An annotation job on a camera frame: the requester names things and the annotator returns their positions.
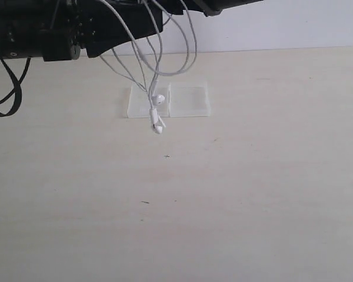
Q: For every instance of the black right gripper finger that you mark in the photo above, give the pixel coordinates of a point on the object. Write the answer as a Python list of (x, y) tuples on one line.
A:
[(207, 7)]

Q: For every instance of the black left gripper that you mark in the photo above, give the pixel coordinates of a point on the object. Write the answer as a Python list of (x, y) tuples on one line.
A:
[(67, 27)]

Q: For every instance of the white wired earphones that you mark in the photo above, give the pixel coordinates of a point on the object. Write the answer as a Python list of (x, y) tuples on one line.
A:
[(157, 124)]

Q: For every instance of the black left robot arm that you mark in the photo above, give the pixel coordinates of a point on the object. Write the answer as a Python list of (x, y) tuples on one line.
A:
[(19, 26)]

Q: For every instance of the clear plastic storage case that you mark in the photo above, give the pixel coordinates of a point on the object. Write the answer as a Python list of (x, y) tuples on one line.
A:
[(181, 100)]

